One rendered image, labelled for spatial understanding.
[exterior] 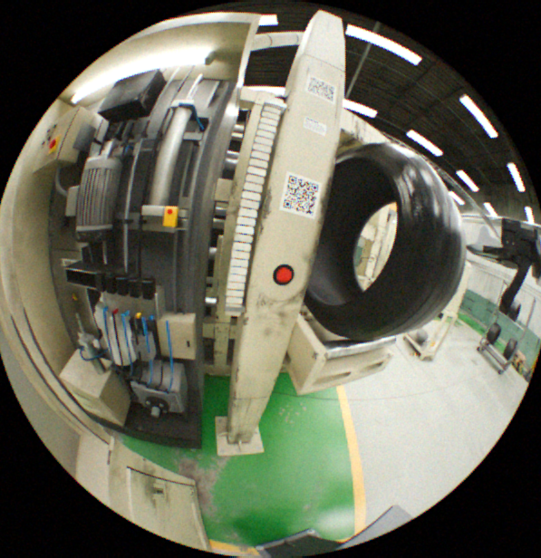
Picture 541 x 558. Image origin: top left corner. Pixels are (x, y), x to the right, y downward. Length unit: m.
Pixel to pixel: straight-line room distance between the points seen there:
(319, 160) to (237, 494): 1.35
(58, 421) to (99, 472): 0.08
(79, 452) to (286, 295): 0.46
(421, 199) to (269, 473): 1.26
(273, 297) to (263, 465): 1.03
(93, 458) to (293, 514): 1.04
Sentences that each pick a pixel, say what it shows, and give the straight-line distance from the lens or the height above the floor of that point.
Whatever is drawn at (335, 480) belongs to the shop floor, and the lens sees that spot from 1.30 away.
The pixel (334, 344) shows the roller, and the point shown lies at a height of 0.92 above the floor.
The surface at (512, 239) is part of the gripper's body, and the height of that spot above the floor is 1.28.
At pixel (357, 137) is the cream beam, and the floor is 1.65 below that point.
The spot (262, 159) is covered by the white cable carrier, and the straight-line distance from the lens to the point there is 0.33.
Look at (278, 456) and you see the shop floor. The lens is 1.21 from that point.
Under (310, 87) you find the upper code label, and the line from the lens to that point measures 0.46.
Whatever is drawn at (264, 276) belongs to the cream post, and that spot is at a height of 1.05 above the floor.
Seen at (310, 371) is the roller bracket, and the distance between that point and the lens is 0.35.
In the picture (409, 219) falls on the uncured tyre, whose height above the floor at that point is 1.22.
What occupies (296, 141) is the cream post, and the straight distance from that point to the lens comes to 0.35.
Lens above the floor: 1.15
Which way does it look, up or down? 17 degrees down
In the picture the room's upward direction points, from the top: 12 degrees clockwise
